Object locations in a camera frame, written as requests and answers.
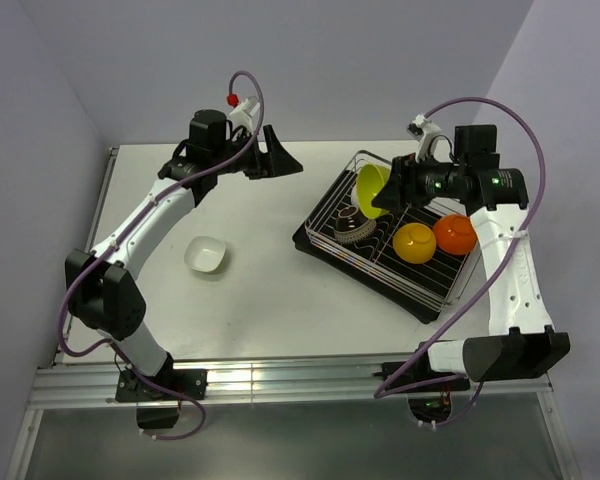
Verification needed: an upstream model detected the white ribbed bowl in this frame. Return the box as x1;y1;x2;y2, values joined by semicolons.
350;187;360;207

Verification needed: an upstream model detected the aluminium frame rail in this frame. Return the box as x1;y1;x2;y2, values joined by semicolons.
29;352;554;409

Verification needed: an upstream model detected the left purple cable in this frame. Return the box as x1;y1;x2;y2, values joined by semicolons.
59;71;266;441

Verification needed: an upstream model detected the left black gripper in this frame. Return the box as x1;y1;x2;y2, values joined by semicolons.
212;126;302;181

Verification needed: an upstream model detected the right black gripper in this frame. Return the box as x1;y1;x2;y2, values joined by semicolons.
372;148;466;213

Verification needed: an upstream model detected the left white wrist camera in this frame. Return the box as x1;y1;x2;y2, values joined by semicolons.
228;96;261;134

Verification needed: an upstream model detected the orange round bowl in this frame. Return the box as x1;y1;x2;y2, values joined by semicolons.
392;223;437;265

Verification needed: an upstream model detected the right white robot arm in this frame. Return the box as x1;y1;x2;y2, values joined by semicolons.
372;115;570;395

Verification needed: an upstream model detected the metal wire dish rack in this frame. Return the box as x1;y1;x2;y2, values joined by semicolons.
303;149;481;314

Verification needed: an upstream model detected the white bowl orange outside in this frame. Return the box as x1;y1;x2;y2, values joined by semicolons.
432;214;477;256

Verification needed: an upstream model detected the white square bowl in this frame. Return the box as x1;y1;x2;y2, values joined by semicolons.
183;236;227;273

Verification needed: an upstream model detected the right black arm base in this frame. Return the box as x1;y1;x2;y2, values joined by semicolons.
388;354;471;425

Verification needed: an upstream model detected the green round bowl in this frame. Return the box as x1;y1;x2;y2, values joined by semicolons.
356;163;390;219

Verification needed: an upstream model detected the brown patterned bowl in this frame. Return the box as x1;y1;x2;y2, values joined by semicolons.
334;206;376;245

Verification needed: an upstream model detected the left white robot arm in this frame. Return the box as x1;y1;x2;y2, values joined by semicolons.
62;110;303;399

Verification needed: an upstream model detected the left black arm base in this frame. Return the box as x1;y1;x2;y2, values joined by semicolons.
114;369;207;432

